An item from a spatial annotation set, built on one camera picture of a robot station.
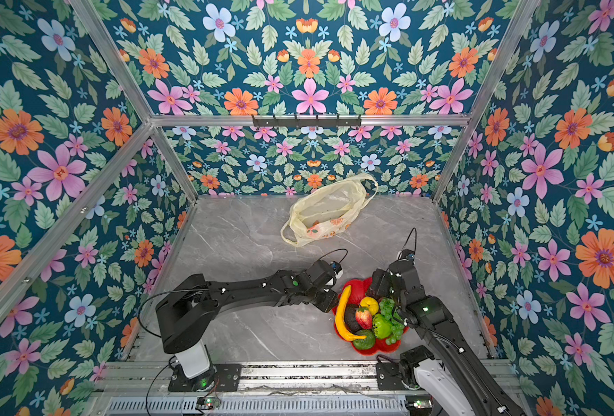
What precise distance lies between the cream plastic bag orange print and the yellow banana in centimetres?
24

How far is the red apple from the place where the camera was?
2.56 ft

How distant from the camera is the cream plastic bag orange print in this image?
1004 millimetres

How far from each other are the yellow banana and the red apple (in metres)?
0.04

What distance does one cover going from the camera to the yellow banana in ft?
2.47

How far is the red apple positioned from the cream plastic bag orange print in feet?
1.06
